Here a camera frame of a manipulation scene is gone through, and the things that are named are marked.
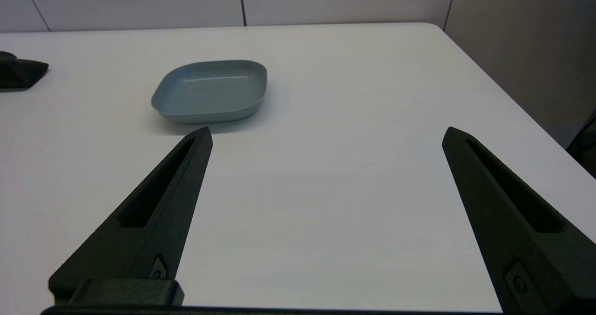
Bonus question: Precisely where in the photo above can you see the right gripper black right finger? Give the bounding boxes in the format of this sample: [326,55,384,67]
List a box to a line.
[442,127,596,315]

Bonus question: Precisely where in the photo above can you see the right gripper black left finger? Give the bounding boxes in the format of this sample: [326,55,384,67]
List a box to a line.
[48,127,213,306]

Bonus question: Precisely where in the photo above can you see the grey-blue rounded plastic plate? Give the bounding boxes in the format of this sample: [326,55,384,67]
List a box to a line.
[151,60,268,124]

